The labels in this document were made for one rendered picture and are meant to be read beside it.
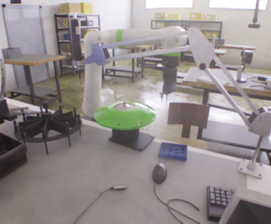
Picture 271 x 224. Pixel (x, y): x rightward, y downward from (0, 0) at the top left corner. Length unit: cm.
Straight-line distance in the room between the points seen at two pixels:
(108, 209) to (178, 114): 112
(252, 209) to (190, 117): 136
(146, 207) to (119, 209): 9
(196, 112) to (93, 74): 89
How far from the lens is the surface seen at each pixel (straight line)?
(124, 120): 87
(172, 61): 99
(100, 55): 79
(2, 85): 108
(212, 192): 77
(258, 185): 90
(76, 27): 85
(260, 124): 83
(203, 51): 72
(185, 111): 164
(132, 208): 71
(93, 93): 119
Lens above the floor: 147
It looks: 24 degrees down
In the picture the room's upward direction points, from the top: straight up
